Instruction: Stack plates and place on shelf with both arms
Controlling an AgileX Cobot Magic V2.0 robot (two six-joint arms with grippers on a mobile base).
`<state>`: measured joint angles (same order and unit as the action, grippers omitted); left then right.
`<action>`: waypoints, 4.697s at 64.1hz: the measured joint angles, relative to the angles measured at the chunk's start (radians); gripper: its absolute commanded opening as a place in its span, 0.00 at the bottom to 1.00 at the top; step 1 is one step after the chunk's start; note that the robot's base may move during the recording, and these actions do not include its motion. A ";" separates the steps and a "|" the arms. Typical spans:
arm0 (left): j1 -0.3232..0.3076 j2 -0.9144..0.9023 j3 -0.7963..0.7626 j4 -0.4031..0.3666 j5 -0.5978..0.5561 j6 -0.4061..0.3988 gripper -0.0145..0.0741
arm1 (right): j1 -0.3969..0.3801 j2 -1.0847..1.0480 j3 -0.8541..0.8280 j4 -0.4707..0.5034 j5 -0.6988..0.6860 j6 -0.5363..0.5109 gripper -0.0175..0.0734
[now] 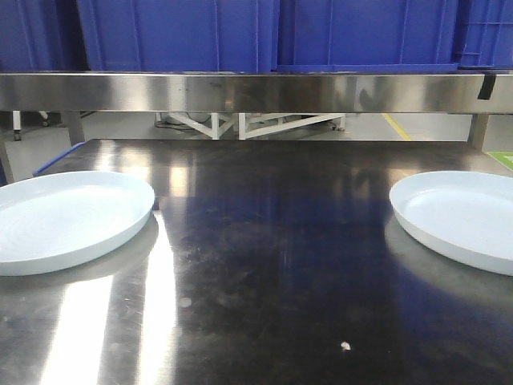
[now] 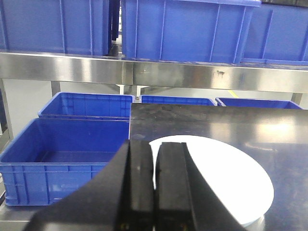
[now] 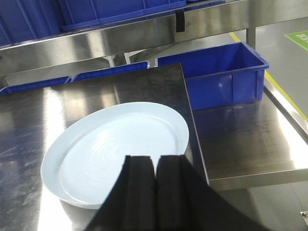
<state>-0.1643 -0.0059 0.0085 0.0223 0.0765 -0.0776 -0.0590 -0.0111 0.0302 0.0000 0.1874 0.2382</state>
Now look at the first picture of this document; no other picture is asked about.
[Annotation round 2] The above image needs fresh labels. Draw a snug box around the light blue plate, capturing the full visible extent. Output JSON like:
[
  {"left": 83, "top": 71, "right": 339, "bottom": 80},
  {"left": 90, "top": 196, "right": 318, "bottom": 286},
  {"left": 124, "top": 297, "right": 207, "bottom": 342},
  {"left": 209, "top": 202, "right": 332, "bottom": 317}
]
[
  {"left": 389, "top": 171, "right": 512, "bottom": 276},
  {"left": 1, "top": 171, "right": 156, "bottom": 276}
]

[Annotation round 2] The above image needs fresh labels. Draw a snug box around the steel shelf leg left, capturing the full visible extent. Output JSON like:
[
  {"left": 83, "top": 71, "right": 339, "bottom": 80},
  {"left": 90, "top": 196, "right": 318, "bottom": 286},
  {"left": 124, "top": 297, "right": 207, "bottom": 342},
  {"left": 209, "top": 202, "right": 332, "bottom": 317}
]
[{"left": 60, "top": 111, "right": 85, "bottom": 145}]

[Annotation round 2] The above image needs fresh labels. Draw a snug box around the steel shelf leg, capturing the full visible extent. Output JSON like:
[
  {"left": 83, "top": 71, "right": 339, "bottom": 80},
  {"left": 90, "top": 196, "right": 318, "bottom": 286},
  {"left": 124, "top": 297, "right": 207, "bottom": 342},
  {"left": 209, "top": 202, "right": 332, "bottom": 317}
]
[
  {"left": 467, "top": 114, "right": 490, "bottom": 150},
  {"left": 60, "top": 111, "right": 85, "bottom": 145}
]

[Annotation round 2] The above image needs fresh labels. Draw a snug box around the steel shelf leg right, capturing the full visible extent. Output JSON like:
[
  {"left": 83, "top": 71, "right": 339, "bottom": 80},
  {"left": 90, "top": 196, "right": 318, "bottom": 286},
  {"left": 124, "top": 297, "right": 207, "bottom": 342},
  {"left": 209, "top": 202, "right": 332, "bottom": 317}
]
[{"left": 467, "top": 114, "right": 490, "bottom": 150}]

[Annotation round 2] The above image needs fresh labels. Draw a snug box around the large blue plastic crate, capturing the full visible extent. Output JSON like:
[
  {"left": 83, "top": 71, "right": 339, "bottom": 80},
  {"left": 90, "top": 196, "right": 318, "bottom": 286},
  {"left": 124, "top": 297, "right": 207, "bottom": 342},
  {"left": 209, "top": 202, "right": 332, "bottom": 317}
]
[{"left": 78, "top": 1, "right": 458, "bottom": 74}]

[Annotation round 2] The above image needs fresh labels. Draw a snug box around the black tape strip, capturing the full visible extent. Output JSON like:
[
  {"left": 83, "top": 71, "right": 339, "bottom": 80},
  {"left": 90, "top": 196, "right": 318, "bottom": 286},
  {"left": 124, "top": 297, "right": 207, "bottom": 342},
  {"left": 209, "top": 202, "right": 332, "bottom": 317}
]
[{"left": 477, "top": 73, "right": 497, "bottom": 100}]

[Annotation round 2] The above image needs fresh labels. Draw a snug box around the white cart leg with caster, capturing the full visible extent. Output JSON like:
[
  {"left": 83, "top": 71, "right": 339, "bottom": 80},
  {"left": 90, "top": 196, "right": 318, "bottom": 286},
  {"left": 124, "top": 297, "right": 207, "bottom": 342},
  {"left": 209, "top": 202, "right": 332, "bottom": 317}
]
[{"left": 12, "top": 111, "right": 22, "bottom": 141}]

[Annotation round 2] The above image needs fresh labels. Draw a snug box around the blue plastic crate far left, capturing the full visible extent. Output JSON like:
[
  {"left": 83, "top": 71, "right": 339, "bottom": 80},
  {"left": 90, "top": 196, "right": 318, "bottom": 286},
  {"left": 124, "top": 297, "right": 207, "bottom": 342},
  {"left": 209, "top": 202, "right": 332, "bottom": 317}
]
[{"left": 1, "top": 1, "right": 88, "bottom": 72}]

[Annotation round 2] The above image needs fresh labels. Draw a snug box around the blue plastic crate far right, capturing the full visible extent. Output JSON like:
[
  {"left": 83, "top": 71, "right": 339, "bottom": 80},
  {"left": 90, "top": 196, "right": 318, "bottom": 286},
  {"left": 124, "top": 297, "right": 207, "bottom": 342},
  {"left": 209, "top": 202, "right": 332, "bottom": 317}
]
[{"left": 453, "top": 0, "right": 512, "bottom": 70}]

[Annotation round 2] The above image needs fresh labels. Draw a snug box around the white metal frame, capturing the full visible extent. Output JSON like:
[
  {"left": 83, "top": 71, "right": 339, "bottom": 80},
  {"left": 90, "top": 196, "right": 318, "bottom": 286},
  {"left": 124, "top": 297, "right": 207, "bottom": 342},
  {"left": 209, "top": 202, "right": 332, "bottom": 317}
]
[{"left": 154, "top": 112, "right": 346, "bottom": 140}]

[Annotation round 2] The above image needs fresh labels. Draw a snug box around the stainless steel shelf rail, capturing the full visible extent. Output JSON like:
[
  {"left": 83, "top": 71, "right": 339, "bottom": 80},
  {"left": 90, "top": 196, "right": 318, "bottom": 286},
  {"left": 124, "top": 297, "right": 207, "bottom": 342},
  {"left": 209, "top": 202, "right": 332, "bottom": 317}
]
[{"left": 1, "top": 72, "right": 512, "bottom": 114}]

